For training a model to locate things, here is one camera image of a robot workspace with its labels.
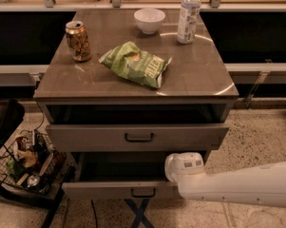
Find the grey drawer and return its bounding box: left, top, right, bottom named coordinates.
left=46, top=123, right=228, bottom=152
left=63, top=151, right=180, bottom=200

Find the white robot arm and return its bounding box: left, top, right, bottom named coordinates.
left=164, top=152, right=286, bottom=208

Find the grey drawer cabinet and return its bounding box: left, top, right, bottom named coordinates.
left=33, top=9, right=239, bottom=163

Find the grey top drawer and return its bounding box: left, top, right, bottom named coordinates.
left=46, top=123, right=228, bottom=152

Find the green chip bag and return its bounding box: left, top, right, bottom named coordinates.
left=99, top=41, right=172, bottom=89

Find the white bowl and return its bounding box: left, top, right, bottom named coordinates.
left=134, top=9, right=165, bottom=34

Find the gold soda can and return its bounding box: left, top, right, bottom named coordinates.
left=66, top=21, right=91, bottom=62

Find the clear plastic water bottle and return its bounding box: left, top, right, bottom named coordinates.
left=177, top=0, right=201, bottom=44

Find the blue tape cross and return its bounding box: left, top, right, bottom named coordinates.
left=125, top=199, right=155, bottom=228

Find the black cable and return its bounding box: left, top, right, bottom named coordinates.
left=90, top=199, right=99, bottom=228

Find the black wire basket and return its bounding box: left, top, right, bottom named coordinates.
left=0, top=130, right=66, bottom=194

